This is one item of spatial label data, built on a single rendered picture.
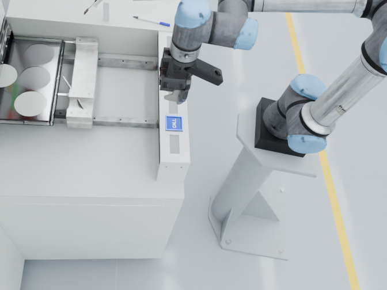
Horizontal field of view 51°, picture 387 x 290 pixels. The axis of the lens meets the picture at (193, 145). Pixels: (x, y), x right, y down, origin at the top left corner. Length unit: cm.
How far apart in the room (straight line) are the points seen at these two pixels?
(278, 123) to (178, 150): 39
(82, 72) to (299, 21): 222
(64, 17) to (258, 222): 143
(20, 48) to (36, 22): 11
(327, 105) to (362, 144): 169
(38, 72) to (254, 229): 137
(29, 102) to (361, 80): 101
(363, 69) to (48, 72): 101
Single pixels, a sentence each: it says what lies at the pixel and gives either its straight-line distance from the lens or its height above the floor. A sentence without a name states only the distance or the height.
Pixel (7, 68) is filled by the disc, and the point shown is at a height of 90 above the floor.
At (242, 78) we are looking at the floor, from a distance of 280.
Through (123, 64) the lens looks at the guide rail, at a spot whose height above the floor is 84.
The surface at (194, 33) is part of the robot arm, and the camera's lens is 95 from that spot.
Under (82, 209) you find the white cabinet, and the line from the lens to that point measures 141.
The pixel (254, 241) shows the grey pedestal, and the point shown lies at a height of 2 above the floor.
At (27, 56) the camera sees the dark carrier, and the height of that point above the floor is 90.
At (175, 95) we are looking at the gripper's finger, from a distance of 115.
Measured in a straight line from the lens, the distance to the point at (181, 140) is 127.
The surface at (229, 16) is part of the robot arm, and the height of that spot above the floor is 142.
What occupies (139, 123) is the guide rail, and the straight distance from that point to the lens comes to 143.
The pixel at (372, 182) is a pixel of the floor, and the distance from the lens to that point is 274.
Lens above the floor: 204
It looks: 58 degrees down
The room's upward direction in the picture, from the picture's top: 19 degrees clockwise
